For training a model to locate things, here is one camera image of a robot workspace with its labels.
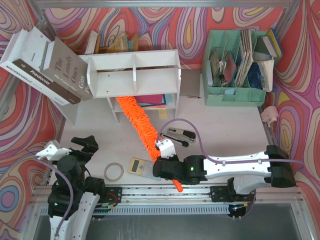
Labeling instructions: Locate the orange microfiber duster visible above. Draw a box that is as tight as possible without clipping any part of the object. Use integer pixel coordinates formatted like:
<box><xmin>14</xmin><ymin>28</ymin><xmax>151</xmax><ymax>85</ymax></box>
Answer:
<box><xmin>115</xmin><ymin>95</ymin><xmax>185</xmax><ymax>193</ymax></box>

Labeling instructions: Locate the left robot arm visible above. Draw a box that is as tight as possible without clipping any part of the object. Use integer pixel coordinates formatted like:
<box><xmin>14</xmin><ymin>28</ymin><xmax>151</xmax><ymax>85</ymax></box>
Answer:
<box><xmin>44</xmin><ymin>135</ymin><xmax>106</xmax><ymax>240</ymax></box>

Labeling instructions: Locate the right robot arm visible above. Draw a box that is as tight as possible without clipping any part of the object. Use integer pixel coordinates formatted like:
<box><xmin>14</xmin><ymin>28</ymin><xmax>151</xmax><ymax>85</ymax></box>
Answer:
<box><xmin>152</xmin><ymin>145</ymin><xmax>296</xmax><ymax>196</ymax></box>

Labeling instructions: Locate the white wooden bookshelf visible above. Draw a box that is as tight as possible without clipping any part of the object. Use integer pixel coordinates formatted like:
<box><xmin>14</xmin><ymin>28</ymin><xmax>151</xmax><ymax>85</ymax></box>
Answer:
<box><xmin>54</xmin><ymin>49</ymin><xmax>181</xmax><ymax>127</ymax></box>

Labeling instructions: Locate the masking tape roll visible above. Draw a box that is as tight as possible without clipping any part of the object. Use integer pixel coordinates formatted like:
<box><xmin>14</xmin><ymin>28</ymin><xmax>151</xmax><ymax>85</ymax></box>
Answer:
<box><xmin>103</xmin><ymin>162</ymin><xmax>124</xmax><ymax>182</ymax></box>

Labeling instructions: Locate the black silver stapler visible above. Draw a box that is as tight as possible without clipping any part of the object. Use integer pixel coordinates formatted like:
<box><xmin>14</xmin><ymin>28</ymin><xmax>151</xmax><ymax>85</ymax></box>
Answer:
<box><xmin>167</xmin><ymin>127</ymin><xmax>196</xmax><ymax>143</ymax></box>

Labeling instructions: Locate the yellow grey calculator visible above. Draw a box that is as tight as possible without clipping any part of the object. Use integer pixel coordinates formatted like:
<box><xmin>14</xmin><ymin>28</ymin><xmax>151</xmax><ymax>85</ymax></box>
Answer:
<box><xmin>128</xmin><ymin>157</ymin><xmax>161</xmax><ymax>181</ymax></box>

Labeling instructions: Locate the yellow sticky note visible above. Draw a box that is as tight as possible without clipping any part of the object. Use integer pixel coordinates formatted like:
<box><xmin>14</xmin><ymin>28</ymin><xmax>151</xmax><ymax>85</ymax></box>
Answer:
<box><xmin>157</xmin><ymin>108</ymin><xmax>169</xmax><ymax>120</ymax></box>

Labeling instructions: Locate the stack of coloured paper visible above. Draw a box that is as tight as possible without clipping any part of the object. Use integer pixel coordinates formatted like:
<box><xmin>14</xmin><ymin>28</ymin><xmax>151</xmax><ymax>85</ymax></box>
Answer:
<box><xmin>134</xmin><ymin>94</ymin><xmax>173</xmax><ymax>108</ymax></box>

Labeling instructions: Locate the brown Lonely Ones book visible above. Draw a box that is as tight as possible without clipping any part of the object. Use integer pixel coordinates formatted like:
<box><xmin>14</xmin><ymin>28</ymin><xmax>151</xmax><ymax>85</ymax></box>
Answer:
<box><xmin>41</xmin><ymin>37</ymin><xmax>93</xmax><ymax>101</ymax></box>

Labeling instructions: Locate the grey cardboard sheet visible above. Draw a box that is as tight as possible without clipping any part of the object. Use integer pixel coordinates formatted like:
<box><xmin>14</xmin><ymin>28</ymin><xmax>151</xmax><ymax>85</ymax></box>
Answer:
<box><xmin>179</xmin><ymin>69</ymin><xmax>201</xmax><ymax>97</ymax></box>

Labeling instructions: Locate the pink piggy figure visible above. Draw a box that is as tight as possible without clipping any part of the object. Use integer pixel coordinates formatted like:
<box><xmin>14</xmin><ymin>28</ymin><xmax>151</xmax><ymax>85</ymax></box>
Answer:
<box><xmin>260</xmin><ymin>106</ymin><xmax>279</xmax><ymax>128</ymax></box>

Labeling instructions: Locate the Fredonia book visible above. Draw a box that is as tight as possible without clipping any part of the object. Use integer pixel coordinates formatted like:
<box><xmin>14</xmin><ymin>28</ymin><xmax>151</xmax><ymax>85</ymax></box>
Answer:
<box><xmin>12</xmin><ymin>27</ymin><xmax>81</xmax><ymax>106</ymax></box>

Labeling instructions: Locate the green desk organizer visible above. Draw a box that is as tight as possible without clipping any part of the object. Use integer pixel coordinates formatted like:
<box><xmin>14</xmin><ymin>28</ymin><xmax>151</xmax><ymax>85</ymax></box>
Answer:
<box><xmin>201</xmin><ymin>28</ymin><xmax>266</xmax><ymax>107</ymax></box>

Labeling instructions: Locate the white Mademoiselle book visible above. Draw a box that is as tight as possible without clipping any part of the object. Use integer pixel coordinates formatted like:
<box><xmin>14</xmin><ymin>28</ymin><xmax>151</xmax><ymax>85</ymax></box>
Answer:
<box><xmin>0</xmin><ymin>29</ymin><xmax>35</xmax><ymax>76</ymax></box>

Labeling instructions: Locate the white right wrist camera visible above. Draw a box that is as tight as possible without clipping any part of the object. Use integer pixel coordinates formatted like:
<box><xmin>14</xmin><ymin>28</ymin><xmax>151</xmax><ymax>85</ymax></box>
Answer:
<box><xmin>155</xmin><ymin>138</ymin><xmax>176</xmax><ymax>159</ymax></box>

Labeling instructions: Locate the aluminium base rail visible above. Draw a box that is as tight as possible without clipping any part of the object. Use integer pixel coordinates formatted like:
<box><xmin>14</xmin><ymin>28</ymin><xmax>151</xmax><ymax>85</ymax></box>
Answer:
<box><xmin>29</xmin><ymin>183</ymin><xmax>306</xmax><ymax>207</ymax></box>

